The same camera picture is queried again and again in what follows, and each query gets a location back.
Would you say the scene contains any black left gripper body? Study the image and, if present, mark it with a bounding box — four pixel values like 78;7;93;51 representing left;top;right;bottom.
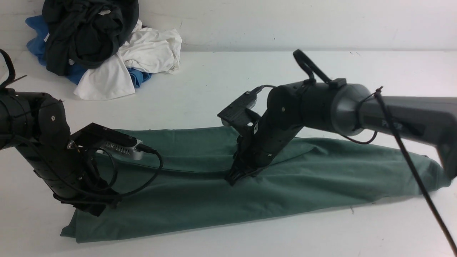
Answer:
16;94;121;216

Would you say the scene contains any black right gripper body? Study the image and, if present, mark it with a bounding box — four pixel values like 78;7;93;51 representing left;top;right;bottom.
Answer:
225;85;304;186

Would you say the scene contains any green long sleeve shirt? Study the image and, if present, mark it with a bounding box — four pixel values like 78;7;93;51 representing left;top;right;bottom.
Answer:
60;126;452;243

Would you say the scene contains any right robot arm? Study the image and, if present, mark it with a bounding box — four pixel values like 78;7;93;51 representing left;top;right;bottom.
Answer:
218;49;457;185

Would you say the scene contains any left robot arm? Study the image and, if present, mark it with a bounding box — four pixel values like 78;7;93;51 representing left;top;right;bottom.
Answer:
0;50;121;216

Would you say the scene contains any black crumpled garment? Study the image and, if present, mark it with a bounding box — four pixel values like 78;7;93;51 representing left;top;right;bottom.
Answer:
41;0;139;76

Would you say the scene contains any white crumpled garment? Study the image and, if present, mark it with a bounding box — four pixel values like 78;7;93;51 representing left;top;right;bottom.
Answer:
74;21;182;101

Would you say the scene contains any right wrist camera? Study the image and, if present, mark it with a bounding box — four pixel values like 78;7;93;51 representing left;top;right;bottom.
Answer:
217;91;261;137

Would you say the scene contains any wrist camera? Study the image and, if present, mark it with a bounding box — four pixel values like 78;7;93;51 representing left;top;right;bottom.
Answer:
70;123;144;161
217;91;261;137

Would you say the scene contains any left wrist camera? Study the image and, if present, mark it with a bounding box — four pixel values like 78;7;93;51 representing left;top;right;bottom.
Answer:
70;123;144;161

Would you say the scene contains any black left camera cable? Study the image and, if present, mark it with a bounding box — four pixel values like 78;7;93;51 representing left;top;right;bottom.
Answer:
54;143;165;209

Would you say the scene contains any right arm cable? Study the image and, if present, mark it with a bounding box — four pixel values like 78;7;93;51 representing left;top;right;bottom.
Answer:
339;86;457;256

